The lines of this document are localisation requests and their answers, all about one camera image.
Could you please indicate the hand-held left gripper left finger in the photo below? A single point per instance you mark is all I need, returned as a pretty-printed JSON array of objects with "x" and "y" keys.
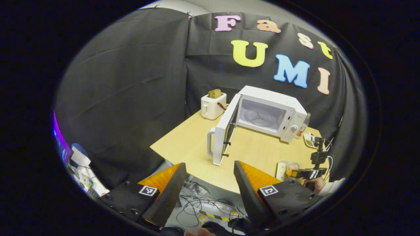
[{"x": 165, "y": 200}]

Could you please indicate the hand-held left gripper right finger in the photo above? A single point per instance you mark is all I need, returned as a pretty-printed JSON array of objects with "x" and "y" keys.
[{"x": 249, "y": 200}]

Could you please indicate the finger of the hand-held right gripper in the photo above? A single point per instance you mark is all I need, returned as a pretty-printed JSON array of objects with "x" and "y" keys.
[{"x": 311, "y": 172}]

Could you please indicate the tan bread roll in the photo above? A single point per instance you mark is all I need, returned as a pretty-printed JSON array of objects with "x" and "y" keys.
[{"x": 292, "y": 165}]

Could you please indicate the white microwave oven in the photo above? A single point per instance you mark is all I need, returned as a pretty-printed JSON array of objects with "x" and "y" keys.
[{"x": 288, "y": 113}]

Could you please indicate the white divided plate with grains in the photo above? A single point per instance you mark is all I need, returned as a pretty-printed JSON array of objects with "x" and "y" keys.
[{"x": 310, "y": 140}]

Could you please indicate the clear plastic bag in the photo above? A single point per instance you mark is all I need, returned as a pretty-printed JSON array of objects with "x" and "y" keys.
[{"x": 193, "y": 189}]

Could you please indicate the white power strip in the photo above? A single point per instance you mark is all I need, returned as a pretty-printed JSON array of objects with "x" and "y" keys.
[{"x": 216, "y": 207}]

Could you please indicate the small clear bottle red label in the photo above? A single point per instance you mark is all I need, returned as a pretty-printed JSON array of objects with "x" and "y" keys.
[{"x": 302, "y": 126}]

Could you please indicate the yellow black hazard tape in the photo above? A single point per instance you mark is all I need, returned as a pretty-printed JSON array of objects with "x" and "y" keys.
[{"x": 215, "y": 215}]

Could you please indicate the glass turntable plate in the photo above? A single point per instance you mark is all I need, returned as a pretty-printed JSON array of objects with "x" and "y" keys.
[{"x": 261, "y": 117}]

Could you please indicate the white paper pile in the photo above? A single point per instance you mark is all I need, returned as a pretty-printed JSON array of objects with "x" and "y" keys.
[{"x": 85, "y": 167}]

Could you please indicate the white toaster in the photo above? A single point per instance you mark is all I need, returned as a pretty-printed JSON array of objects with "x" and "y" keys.
[{"x": 213, "y": 106}]

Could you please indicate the toasted bread slice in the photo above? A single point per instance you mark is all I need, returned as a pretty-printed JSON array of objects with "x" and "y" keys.
[{"x": 215, "y": 93}]

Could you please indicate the black backdrop cloth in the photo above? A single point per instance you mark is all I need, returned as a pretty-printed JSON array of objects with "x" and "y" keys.
[{"x": 131, "y": 82}]

